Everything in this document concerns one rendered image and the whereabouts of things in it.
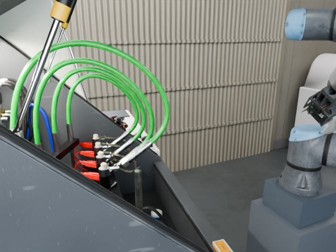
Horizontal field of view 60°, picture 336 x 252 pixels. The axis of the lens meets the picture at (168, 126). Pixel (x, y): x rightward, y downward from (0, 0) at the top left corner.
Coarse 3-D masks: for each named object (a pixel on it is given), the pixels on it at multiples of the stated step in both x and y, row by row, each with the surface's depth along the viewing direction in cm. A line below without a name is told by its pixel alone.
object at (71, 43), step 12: (108, 48) 68; (36, 60) 64; (132, 60) 70; (24, 72) 64; (144, 72) 72; (156, 84) 74; (12, 96) 65; (12, 108) 65; (168, 108) 77; (12, 120) 66
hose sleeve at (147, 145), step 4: (148, 140) 78; (144, 144) 78; (148, 144) 78; (140, 148) 78; (144, 148) 78; (132, 152) 78; (136, 152) 77; (140, 152) 78; (128, 156) 78; (132, 156) 77; (136, 156) 78; (128, 160) 77; (132, 160) 78
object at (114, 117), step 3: (114, 114) 159; (111, 117) 154; (114, 117) 153; (117, 117) 146; (120, 117) 159; (123, 117) 160; (114, 120) 153; (117, 120) 146; (120, 120) 146; (117, 123) 147; (120, 123) 146; (123, 123) 142; (123, 126) 141; (126, 126) 141
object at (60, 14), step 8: (56, 0) 34; (64, 0) 34; (72, 0) 35; (56, 8) 34; (64, 8) 34; (56, 16) 34; (64, 16) 34; (56, 24) 35; (48, 40) 35; (48, 48) 35; (40, 56) 36; (40, 64) 36; (40, 72) 36; (32, 80) 36; (32, 88) 36; (32, 96) 37; (24, 104) 37; (24, 112) 37; (16, 128) 37
